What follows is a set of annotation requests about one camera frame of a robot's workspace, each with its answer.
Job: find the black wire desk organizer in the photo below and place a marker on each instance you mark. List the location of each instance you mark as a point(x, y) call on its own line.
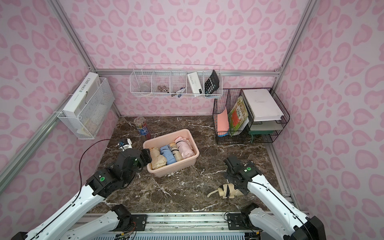
point(255, 132)

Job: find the white wire wall basket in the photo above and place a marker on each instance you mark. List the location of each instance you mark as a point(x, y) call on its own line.
point(170, 80)

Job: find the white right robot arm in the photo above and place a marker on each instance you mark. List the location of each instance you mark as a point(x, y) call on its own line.
point(286, 223)

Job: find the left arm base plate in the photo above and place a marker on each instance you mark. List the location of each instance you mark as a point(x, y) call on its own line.
point(131, 223)

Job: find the pink plastic storage box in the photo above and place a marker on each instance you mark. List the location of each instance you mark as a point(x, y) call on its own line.
point(167, 140)

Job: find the black calculator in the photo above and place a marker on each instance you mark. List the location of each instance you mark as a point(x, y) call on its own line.
point(212, 83)

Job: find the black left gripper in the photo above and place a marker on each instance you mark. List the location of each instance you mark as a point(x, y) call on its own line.
point(143, 156)

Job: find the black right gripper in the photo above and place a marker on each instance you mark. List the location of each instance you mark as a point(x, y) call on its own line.
point(233, 182)

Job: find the green red book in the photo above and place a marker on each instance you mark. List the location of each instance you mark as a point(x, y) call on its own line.
point(238, 117)

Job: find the beige umbrella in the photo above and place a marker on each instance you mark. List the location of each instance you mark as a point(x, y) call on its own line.
point(158, 160)

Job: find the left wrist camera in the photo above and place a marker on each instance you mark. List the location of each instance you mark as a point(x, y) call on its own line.
point(124, 144)

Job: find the white long box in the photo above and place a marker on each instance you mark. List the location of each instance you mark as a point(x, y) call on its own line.
point(82, 95)

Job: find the colored pencil tube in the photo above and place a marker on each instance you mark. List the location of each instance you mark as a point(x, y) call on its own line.
point(142, 127)

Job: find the pink folder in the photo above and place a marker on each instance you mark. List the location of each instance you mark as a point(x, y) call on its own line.
point(222, 123)

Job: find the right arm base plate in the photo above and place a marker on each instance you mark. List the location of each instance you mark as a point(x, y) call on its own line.
point(238, 221)

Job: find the white paper stack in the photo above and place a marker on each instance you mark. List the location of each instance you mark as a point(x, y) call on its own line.
point(262, 104)

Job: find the white mesh side basket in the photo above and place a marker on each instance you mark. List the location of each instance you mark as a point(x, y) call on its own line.
point(87, 125)

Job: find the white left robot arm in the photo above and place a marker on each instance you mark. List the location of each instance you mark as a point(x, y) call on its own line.
point(98, 187)

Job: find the white small box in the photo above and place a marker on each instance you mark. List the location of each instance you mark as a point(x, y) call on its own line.
point(195, 83)

